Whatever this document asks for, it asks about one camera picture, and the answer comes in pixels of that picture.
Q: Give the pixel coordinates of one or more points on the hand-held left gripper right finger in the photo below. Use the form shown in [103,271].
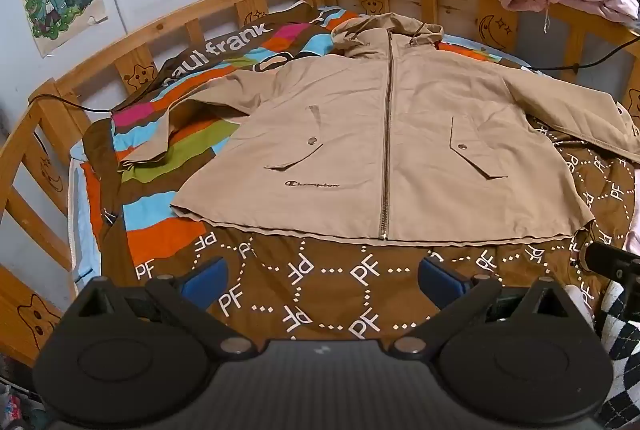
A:
[440,281]

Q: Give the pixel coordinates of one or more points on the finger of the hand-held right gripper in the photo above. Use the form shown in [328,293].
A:
[612,260]

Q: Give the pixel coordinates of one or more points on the brown colourful printed blanket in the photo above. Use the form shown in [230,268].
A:
[320,280]

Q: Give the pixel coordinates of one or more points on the wooden bed frame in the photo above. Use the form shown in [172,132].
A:
[165,23]

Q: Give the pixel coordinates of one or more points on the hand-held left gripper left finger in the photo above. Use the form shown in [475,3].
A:
[206,284]

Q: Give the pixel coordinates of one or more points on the black white argyle cloth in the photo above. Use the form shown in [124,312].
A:
[620,335]

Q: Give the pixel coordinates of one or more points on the beige hooded zip jacket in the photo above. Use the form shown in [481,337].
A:
[350,110]

